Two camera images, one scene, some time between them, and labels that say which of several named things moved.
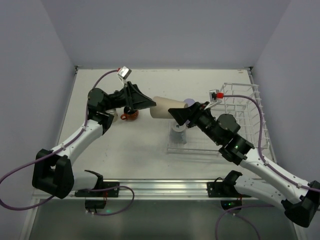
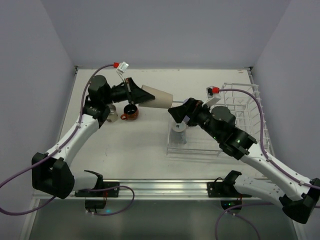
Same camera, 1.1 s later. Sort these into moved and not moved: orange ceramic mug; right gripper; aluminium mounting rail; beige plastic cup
Moved: beige plastic cup
Not moved: right gripper; aluminium mounting rail; orange ceramic mug
